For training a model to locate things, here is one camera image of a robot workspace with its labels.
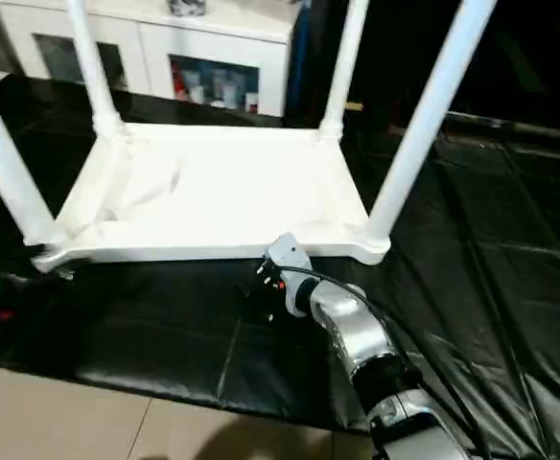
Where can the white compartment tray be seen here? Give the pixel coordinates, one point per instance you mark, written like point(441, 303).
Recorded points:
point(213, 192)

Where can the small tan tag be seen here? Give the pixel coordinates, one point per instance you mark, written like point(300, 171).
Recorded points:
point(355, 106)

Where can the small red bottle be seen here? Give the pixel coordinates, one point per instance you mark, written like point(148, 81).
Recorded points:
point(179, 88)

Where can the black work mat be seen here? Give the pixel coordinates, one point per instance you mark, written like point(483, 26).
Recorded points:
point(491, 240)

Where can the white glass-door cabinet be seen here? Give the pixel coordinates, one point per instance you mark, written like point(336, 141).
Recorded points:
point(165, 38)

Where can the silver crumpled object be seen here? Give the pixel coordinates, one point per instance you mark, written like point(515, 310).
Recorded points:
point(188, 5)

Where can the long black bar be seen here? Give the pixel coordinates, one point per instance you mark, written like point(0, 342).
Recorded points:
point(520, 126)

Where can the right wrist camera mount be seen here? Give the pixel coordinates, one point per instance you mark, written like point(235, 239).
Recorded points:
point(288, 257)

